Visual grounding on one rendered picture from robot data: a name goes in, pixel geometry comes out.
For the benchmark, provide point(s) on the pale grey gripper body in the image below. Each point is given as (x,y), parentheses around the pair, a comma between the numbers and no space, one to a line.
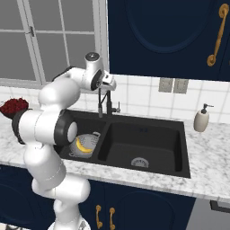
(108,86)

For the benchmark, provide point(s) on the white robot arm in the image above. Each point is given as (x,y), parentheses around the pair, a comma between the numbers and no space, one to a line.
(51,128)

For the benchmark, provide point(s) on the black sink faucet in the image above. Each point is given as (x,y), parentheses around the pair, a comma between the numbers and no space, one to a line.
(108,104)

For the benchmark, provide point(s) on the white metal colander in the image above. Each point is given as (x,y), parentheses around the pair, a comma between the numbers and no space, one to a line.
(90,141)

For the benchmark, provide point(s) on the black double sink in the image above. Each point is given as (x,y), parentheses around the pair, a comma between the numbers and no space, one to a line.
(143,140)

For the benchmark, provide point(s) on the yellow banana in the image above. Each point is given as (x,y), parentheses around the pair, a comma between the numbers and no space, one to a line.
(81,147)

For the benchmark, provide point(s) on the white framed window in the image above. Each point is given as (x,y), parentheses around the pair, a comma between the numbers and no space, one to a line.
(48,39)

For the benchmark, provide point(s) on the beige soap dispenser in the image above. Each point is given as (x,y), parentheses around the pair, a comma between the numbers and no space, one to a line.
(201,121)

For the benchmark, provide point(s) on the navy base cupboard door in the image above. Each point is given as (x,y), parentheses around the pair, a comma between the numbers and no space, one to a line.
(15,197)
(149,206)

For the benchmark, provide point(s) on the grey dishwasher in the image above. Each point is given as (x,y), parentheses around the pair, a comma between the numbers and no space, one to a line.
(209,215)

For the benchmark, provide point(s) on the grey wall outlet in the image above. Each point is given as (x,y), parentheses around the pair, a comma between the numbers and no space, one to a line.
(181,86)
(166,85)

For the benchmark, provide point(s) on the navy wall cupboard door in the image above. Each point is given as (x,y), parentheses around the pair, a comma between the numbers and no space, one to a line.
(167,36)

